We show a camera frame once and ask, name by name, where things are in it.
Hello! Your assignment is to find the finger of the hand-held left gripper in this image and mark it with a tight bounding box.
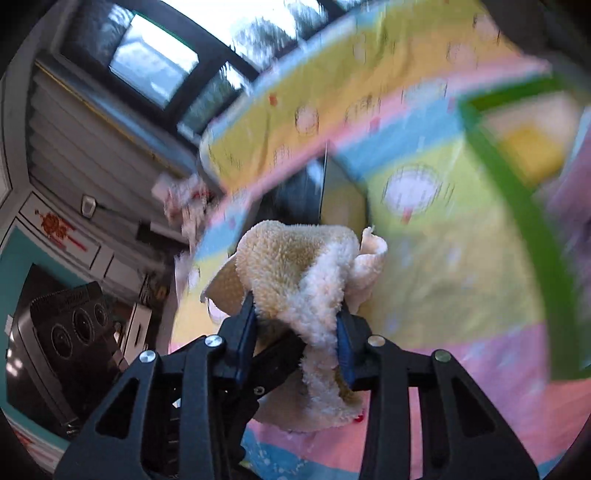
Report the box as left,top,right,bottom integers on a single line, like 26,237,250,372
244,335,308,404

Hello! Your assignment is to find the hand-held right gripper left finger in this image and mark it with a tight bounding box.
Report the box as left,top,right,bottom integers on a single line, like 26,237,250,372
54,293,259,480

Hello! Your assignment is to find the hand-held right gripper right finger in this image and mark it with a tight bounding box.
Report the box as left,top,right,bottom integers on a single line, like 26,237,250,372
335,311,541,480

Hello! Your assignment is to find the cream fluffy towel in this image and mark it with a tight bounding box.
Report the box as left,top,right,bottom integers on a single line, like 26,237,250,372
200,220,389,433

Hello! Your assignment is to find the green cardboard box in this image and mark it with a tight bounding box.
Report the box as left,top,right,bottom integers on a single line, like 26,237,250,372
457,76,591,381

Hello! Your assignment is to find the yellow and green sponge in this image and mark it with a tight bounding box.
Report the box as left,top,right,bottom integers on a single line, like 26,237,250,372
503,127,571,185

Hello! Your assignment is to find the cartoon printed blanket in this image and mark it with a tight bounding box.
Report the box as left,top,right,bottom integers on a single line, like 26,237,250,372
171,0,583,480

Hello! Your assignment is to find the pile of clothes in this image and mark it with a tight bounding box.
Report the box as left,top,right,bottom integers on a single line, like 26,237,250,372
152,173,218,241

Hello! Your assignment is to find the black tin box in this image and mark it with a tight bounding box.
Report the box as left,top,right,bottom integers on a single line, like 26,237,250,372
259,157,370,227

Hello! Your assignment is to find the white panelled cabinet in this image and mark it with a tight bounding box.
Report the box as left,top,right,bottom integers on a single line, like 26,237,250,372
18,191,148,296

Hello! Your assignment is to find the black appliance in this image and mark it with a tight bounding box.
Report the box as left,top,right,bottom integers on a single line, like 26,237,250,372
7,281,130,439

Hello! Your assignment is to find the red knot ornament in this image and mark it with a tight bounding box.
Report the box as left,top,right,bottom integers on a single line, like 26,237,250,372
34,210,88,252

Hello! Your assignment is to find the black framed window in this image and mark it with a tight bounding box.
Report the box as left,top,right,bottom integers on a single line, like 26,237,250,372
51,0,352,134

